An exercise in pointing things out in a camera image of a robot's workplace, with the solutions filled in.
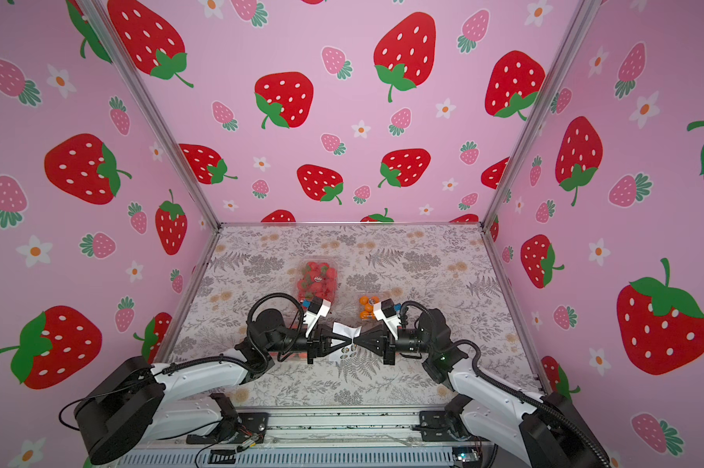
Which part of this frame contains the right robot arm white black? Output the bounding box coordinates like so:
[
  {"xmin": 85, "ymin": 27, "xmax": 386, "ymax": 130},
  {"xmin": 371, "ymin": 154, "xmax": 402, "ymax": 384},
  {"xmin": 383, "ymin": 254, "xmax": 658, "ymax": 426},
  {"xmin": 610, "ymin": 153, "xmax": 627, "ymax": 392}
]
[{"xmin": 353, "ymin": 301, "xmax": 611, "ymax": 467}]

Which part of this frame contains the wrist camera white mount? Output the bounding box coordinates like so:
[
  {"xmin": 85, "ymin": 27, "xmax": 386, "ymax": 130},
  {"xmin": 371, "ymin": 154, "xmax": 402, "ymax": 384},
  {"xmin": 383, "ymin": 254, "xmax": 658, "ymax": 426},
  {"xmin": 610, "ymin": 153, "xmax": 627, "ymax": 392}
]
[
  {"xmin": 373, "ymin": 298, "xmax": 402, "ymax": 339},
  {"xmin": 302, "ymin": 296, "xmax": 332, "ymax": 337}
]

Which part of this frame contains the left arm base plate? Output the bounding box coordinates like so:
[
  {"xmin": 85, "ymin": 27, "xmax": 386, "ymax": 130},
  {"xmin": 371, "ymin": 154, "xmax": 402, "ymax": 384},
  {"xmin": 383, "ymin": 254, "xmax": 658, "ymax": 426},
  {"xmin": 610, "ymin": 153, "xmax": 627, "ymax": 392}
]
[{"xmin": 186, "ymin": 411, "xmax": 269, "ymax": 447}]

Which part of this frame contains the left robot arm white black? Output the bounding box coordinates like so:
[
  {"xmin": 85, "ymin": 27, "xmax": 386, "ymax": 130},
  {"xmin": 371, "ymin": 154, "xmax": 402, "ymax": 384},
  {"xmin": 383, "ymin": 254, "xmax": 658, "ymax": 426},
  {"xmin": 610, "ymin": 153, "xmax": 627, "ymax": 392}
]
[{"xmin": 73, "ymin": 298, "xmax": 354, "ymax": 466}]

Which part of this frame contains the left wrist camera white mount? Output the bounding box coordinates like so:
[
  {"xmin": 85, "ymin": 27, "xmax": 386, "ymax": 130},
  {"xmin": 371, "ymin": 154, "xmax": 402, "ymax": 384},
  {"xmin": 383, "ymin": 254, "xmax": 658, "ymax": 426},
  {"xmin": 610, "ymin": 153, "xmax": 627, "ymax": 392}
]
[{"xmin": 302, "ymin": 296, "xmax": 332, "ymax": 337}]

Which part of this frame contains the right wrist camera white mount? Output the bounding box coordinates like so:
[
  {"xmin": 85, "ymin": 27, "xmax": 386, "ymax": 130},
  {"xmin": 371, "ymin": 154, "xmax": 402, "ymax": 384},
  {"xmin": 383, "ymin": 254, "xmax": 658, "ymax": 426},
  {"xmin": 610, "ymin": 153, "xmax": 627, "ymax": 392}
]
[{"xmin": 373, "ymin": 298, "xmax": 402, "ymax": 339}]

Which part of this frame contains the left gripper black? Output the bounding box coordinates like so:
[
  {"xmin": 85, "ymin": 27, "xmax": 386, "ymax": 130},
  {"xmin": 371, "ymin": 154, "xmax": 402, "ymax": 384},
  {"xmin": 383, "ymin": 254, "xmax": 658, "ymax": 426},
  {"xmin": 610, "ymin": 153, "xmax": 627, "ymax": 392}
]
[{"xmin": 262, "ymin": 324, "xmax": 348, "ymax": 368}]

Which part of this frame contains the white sticker sheet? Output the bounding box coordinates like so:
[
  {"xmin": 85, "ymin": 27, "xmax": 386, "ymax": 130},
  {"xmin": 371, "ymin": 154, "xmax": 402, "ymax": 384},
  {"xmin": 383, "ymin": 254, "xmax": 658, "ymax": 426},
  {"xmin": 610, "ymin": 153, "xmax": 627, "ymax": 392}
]
[{"xmin": 329, "ymin": 323, "xmax": 362, "ymax": 362}]

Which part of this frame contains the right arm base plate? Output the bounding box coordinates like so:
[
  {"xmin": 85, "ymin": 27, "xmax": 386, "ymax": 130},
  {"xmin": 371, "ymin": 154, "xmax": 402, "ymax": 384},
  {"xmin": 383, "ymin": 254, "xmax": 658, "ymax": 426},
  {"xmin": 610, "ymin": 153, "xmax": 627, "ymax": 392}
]
[{"xmin": 412, "ymin": 409, "xmax": 488, "ymax": 443}]

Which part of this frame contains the clear large peach box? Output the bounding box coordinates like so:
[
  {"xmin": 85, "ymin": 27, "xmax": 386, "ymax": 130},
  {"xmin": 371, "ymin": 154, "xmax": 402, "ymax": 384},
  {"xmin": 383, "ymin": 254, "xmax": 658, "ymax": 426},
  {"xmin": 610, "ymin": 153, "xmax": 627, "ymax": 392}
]
[{"xmin": 275, "ymin": 352, "xmax": 307, "ymax": 362}]

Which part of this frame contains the clear orange kumquat box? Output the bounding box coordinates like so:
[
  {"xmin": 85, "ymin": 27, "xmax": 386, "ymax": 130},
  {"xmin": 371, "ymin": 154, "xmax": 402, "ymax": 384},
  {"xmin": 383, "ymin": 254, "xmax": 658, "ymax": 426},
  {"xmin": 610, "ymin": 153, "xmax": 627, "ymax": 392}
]
[{"xmin": 359, "ymin": 296, "xmax": 375, "ymax": 320}]

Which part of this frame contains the clear strawberry box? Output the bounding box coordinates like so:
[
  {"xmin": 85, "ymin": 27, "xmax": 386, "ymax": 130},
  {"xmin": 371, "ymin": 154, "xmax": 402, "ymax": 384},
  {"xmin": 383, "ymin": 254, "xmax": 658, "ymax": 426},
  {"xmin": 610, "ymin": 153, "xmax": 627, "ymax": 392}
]
[{"xmin": 295, "ymin": 259, "xmax": 338, "ymax": 302}]

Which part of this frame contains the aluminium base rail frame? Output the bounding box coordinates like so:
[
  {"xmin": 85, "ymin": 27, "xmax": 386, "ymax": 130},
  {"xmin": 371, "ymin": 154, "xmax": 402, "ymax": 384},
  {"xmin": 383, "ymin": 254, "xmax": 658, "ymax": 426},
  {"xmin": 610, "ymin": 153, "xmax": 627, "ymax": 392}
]
[{"xmin": 91, "ymin": 404, "xmax": 596, "ymax": 468}]

